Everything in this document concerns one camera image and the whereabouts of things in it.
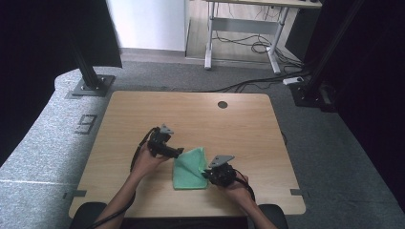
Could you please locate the person's right hand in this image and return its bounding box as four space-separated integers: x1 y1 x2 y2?
217 171 253 206

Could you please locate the grey tape strip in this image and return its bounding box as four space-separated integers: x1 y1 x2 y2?
289 188 310 198
62 189 88 201

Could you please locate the white cabinet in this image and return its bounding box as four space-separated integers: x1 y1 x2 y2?
106 0 190 52

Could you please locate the person's left hand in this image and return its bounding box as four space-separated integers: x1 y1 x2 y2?
131 142 172 181

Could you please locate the long black floor cable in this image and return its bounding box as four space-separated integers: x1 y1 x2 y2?
208 71 312 94

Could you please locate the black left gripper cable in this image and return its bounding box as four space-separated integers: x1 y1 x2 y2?
83 126 160 229

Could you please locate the white power strip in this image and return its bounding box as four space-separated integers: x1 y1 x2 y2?
282 75 306 86

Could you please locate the person's dark clothing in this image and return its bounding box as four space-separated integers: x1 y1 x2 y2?
120 217 250 229

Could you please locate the tangle of black cables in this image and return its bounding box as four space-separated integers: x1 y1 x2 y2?
212 4 304 70

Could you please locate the black curtain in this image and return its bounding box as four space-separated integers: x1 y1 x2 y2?
0 0 123 167
304 0 405 215

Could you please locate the white desk frame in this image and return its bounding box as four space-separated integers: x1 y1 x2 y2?
203 0 323 75

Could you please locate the green cloth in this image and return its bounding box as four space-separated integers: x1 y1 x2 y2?
172 146 210 191

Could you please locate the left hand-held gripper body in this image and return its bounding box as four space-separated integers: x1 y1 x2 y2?
147 123 175 157

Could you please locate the black box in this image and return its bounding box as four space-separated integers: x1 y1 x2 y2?
284 8 320 62

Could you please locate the black metal stand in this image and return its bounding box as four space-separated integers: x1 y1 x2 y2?
288 0 366 113
65 30 117 98

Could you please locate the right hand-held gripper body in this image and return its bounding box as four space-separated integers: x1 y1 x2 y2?
205 154 239 188

